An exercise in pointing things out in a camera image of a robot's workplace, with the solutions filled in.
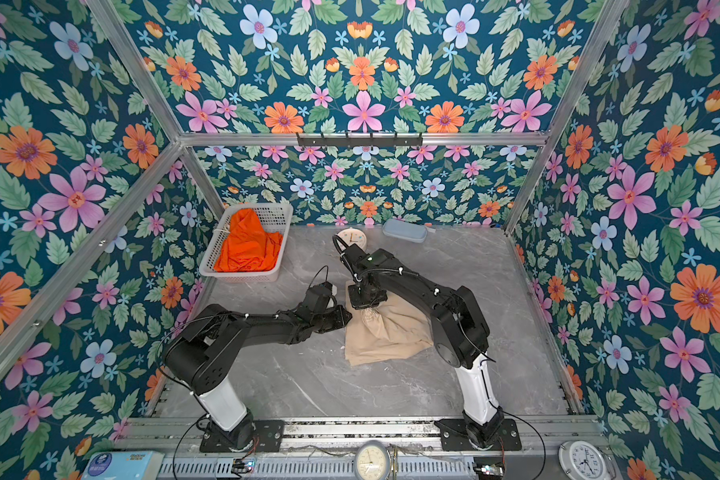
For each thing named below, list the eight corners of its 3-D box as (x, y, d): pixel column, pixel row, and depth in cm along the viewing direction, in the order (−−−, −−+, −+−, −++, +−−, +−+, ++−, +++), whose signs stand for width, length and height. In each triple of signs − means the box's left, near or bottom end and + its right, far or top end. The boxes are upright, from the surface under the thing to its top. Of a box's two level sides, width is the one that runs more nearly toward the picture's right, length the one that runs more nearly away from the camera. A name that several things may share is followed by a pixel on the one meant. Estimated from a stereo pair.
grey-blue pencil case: (380, 232, 120) (380, 229, 118) (386, 220, 125) (386, 216, 123) (423, 244, 116) (424, 240, 114) (428, 230, 121) (429, 226, 119)
